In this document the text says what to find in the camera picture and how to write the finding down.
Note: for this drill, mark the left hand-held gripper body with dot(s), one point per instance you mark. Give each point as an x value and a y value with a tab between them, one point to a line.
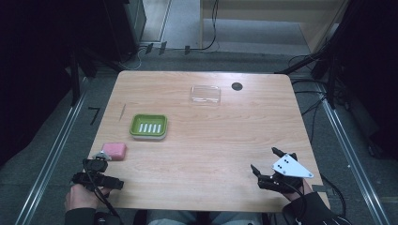
94	179

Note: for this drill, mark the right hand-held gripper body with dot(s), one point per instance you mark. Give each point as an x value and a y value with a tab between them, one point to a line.
289	168

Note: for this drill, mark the pink soap bar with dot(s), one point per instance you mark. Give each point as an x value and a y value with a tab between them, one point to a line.
114	151

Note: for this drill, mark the green soap dish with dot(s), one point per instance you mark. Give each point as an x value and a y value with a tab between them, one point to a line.
149	126

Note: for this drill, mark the person's left hand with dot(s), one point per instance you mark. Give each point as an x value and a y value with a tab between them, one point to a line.
79	198

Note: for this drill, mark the person's right hand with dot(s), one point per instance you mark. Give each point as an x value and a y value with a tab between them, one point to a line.
302	192

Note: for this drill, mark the thin wooden stick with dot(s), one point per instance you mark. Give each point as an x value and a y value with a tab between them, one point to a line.
122	112

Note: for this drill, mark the black round table grommet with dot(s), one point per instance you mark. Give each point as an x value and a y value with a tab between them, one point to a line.
237	86

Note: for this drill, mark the black tripod stand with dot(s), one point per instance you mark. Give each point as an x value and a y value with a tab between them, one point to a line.
300	64

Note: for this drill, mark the clear plastic lid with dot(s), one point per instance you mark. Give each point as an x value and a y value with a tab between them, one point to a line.
205	94

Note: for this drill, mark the black metal stand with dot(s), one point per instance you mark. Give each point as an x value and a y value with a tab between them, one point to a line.
75	81

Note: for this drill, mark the light wooden furniture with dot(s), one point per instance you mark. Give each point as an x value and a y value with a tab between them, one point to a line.
266	6

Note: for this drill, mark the black cabinet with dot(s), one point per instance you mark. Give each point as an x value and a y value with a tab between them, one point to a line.
125	28

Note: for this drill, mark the metal floor rail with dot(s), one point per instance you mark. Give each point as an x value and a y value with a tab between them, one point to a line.
51	156
353	162

